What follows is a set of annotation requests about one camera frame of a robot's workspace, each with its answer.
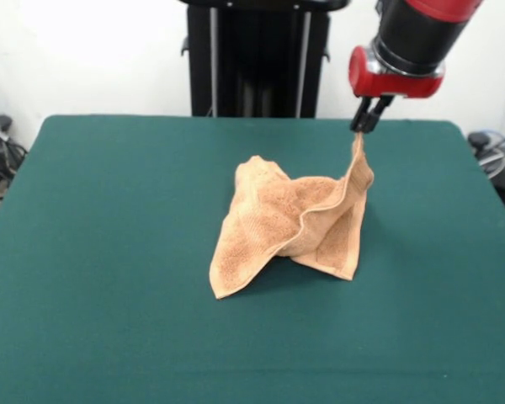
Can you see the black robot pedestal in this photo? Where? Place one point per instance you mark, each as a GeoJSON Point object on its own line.
{"type": "Point", "coordinates": [256, 59]}

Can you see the dark green table cloth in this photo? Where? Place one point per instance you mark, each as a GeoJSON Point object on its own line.
{"type": "Point", "coordinates": [109, 294]}

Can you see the tan terry towel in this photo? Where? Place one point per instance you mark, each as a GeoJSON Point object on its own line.
{"type": "Point", "coordinates": [256, 227]}

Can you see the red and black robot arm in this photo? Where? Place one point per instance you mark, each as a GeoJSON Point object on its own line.
{"type": "Point", "coordinates": [421, 38]}

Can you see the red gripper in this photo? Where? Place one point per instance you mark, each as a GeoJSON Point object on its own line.
{"type": "Point", "coordinates": [387, 86]}

